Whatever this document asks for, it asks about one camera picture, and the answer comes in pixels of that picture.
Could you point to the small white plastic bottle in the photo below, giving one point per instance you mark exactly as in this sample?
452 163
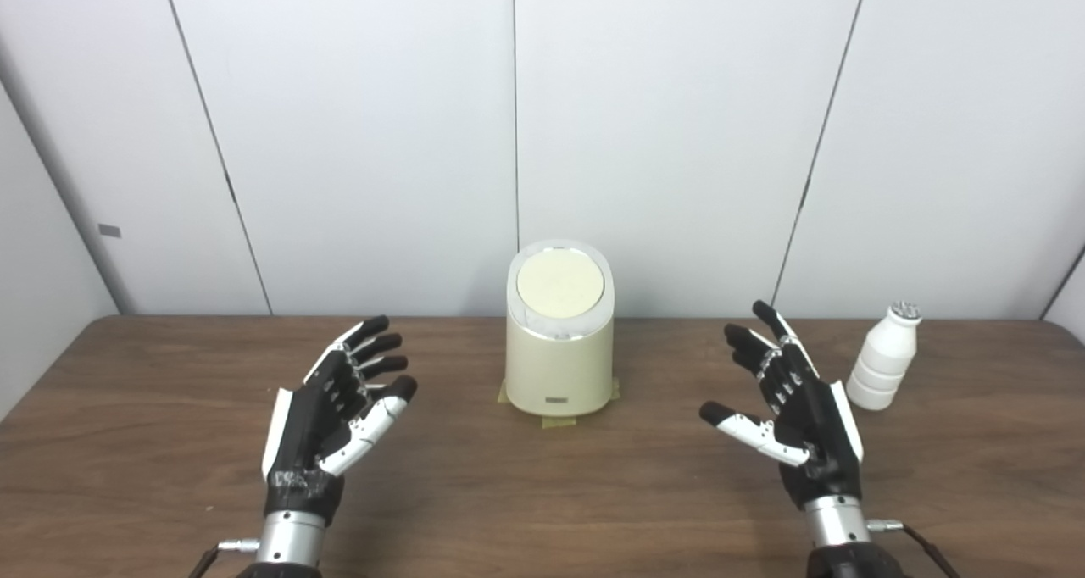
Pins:
883 362

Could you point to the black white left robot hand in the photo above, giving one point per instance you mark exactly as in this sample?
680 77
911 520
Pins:
309 425

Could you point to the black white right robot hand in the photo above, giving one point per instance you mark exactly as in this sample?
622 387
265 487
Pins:
818 430

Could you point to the cream-colored cylindrical bin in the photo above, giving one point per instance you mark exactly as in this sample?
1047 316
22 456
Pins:
559 366

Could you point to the yellow masking tape piece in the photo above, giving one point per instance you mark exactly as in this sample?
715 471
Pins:
559 423

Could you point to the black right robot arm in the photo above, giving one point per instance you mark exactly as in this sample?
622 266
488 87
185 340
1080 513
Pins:
837 523

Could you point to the small grey wall tag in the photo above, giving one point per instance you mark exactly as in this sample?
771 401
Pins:
109 230

